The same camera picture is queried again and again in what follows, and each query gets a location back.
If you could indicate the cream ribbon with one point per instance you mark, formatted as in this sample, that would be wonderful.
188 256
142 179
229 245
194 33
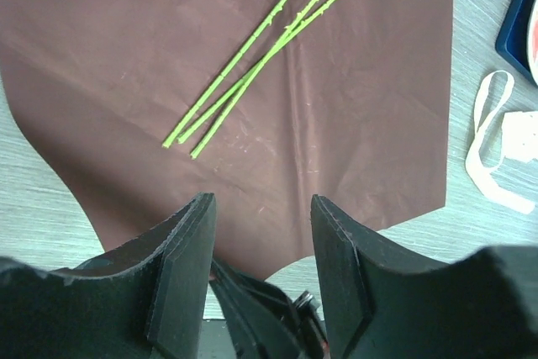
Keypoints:
499 135

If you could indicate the blue tray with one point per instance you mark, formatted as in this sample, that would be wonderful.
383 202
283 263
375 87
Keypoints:
511 42

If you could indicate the dark red wrapping paper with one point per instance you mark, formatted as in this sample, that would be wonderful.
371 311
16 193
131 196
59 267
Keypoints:
355 108

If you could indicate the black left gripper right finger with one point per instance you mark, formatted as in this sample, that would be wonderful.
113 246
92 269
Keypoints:
382 300

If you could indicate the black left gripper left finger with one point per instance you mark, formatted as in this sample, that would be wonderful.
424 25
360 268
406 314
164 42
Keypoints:
143 299

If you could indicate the red and teal plate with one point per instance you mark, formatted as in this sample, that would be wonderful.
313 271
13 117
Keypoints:
532 41

